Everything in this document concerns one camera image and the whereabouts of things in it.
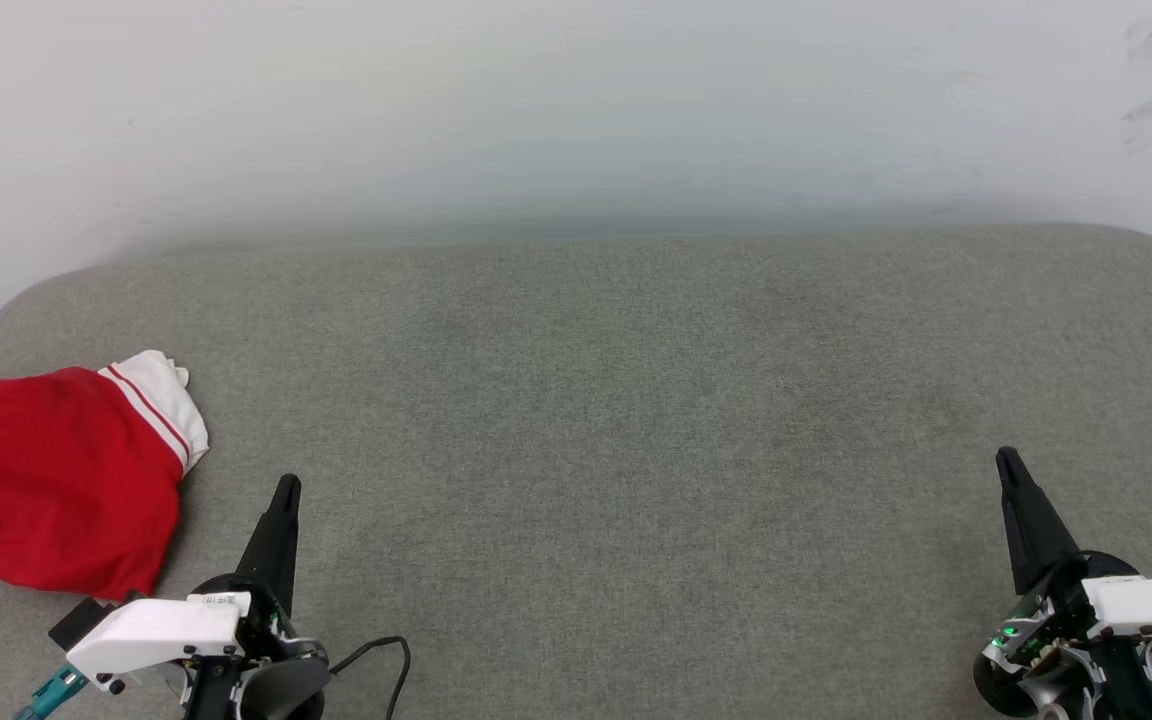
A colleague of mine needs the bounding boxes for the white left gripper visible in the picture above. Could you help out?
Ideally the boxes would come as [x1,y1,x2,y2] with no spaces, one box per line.
[66,475,330,720]

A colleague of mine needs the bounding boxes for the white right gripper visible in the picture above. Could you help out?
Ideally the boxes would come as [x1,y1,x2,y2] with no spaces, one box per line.
[973,447,1152,720]

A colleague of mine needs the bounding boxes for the red and white T-shirt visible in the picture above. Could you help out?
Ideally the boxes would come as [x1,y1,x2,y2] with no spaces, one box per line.
[0,350,210,601]

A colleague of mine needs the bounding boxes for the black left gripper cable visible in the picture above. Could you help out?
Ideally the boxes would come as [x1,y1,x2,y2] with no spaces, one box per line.
[330,636,413,720]

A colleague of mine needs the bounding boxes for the teal left cable connector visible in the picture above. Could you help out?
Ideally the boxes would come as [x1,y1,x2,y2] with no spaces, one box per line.
[14,665,89,720]

